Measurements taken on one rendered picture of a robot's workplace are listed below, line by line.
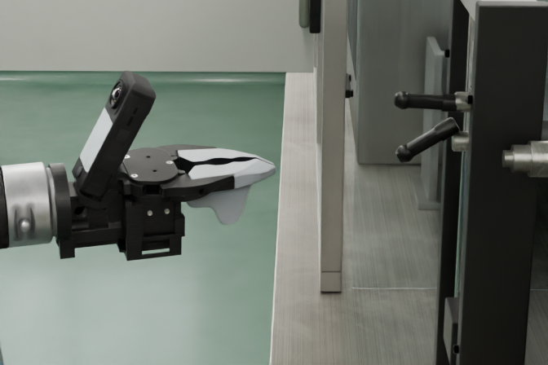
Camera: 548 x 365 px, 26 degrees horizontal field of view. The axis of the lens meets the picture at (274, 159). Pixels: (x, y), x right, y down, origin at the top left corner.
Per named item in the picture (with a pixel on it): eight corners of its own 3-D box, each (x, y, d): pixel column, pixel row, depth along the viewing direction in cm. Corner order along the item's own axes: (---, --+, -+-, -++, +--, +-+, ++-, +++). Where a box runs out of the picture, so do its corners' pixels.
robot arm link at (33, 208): (-3, 151, 109) (6, 192, 102) (48, 147, 111) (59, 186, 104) (2, 223, 113) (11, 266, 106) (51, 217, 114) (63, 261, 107)
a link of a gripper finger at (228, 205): (272, 210, 116) (180, 220, 114) (275, 156, 114) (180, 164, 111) (281, 225, 114) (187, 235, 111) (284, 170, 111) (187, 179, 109)
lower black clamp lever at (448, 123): (401, 162, 89) (391, 147, 88) (459, 128, 88) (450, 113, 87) (402, 168, 87) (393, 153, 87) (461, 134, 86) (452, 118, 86)
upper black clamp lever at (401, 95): (392, 106, 87) (394, 88, 87) (460, 110, 87) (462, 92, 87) (394, 111, 86) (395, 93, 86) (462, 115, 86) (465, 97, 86)
